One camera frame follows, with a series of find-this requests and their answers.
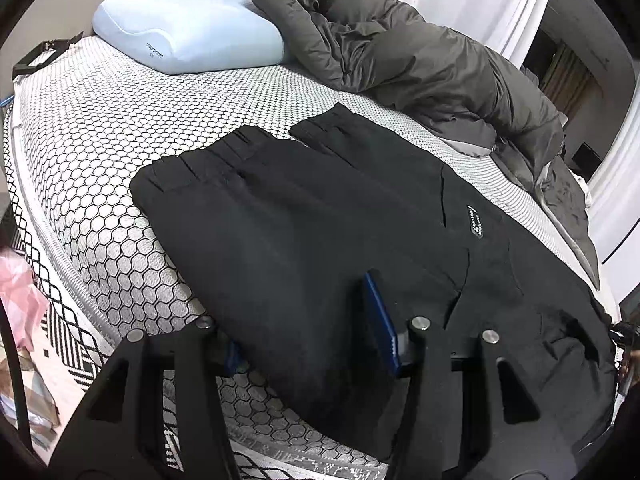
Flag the grey duvet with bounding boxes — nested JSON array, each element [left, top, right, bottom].
[[250, 0, 600, 285]]

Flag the brown striped curtain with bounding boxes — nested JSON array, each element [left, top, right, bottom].
[[541, 44, 593, 119]]

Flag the pink cloth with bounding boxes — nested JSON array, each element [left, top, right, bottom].
[[0, 247, 49, 352]]

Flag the hexagon pattern mattress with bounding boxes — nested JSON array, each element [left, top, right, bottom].
[[6, 37, 604, 479]]

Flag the black bedside tray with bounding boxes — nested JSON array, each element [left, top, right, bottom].
[[12, 32, 84, 79]]

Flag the black pants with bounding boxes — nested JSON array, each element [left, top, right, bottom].
[[130, 105, 615, 460]]

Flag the light blue pillow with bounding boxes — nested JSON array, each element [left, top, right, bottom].
[[92, 0, 290, 75]]

